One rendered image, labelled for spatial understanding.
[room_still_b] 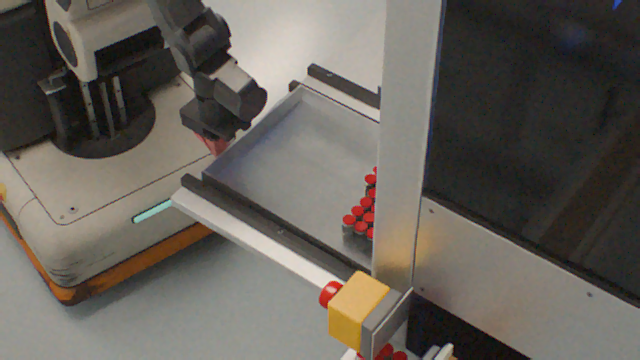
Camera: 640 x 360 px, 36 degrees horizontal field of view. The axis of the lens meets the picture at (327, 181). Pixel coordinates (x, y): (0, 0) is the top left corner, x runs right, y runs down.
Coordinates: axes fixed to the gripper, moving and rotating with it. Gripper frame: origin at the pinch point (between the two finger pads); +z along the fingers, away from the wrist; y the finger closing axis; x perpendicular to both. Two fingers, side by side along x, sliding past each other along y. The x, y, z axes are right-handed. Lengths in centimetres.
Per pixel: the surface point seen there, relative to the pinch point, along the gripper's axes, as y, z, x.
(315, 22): -79, 90, 129
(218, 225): 8.2, 2.9, -10.3
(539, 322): 62, -18, -12
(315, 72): -0.2, 0.9, 26.4
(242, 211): 10.6, 0.8, -7.1
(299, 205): 16.1, 2.6, 0.4
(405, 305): 44.9, -9.3, -13.6
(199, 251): -45, 90, 32
